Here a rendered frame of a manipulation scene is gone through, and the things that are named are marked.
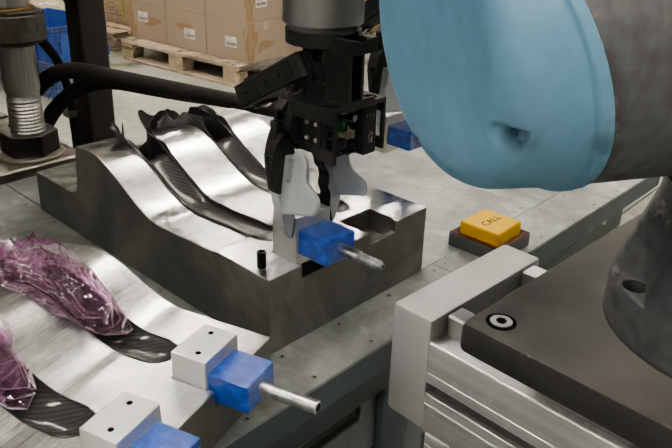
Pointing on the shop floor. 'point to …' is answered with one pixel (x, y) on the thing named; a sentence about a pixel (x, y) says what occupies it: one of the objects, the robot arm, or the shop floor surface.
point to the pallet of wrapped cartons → (210, 10)
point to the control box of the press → (87, 14)
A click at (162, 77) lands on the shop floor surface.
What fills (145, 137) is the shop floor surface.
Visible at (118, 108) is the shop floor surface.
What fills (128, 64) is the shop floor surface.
